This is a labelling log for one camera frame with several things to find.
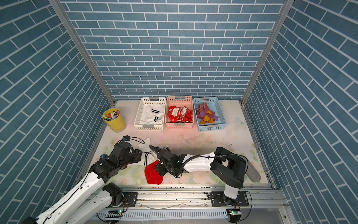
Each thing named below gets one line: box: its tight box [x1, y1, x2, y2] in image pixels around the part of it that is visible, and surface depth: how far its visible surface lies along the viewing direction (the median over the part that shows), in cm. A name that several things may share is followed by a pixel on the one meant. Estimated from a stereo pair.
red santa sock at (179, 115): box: [167, 105, 193, 123], surface depth 107 cm
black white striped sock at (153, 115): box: [139, 103, 165, 125], surface depth 114 cm
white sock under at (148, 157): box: [140, 149, 160, 167], surface depth 90 cm
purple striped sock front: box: [195, 102, 220, 125], surface depth 107 cm
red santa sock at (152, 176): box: [144, 159, 164, 185], surface depth 82 cm
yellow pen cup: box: [102, 108, 126, 133], surface depth 98 cm
